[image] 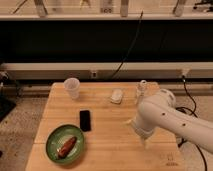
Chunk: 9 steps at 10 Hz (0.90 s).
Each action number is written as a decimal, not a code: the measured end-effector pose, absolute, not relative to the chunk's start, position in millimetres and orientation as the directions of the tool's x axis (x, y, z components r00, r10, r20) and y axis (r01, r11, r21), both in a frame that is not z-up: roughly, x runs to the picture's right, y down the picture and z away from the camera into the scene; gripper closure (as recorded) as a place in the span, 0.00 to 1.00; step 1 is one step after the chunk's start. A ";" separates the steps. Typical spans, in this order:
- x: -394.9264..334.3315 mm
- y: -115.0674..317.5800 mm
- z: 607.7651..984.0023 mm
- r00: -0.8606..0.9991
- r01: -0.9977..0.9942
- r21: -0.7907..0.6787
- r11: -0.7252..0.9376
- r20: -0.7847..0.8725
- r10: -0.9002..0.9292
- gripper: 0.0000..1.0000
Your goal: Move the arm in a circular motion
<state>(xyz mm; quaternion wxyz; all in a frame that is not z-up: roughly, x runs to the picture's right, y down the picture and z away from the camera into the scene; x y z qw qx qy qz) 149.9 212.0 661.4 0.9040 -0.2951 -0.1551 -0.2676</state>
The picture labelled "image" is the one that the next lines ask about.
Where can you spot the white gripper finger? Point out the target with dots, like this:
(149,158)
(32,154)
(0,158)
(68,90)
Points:
(128,122)
(144,142)

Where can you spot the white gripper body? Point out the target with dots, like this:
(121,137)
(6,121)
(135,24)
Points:
(139,130)

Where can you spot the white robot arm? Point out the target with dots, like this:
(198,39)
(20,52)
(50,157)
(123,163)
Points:
(157,109)

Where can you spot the white computer mouse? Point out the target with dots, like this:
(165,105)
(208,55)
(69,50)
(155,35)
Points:
(116,96)

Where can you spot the clear small bottle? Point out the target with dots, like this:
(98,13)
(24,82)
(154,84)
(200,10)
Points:
(141,88)

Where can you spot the black smartphone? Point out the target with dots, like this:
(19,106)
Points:
(85,120)

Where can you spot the green plate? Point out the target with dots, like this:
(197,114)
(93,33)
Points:
(56,140)

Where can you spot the clear plastic cup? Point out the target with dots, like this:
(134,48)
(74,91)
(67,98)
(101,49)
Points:
(72,86)

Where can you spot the brown sausage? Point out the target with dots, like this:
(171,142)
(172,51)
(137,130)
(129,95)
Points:
(67,147)

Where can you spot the white wall outlet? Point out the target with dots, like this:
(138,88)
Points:
(94,74)

